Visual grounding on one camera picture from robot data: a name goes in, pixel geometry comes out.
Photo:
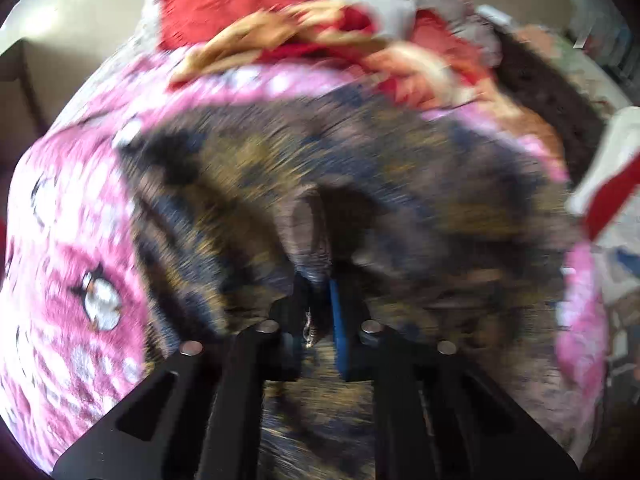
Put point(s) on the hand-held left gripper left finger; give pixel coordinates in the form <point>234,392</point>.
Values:
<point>291,345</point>

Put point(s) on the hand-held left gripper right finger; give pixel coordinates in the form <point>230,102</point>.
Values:
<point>340,330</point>

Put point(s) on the dark floral patterned garment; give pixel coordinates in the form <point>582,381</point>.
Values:
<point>400,210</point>

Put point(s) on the pink penguin print blanket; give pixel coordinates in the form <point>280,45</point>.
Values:
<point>65,210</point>

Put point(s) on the red cloth on chair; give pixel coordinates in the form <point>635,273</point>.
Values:
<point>615,200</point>

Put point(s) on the red heart-shaped pillow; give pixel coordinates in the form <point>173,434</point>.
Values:
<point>445,42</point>
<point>210,0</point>

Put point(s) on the gold and red cloth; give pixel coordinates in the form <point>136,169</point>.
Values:
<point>240,35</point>

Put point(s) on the dark carved wooden nightstand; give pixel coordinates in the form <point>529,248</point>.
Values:
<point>545,90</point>

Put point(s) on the small white pillow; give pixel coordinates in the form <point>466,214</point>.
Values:
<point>395,10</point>

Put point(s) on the white chair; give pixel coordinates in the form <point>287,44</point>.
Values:
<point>615,135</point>

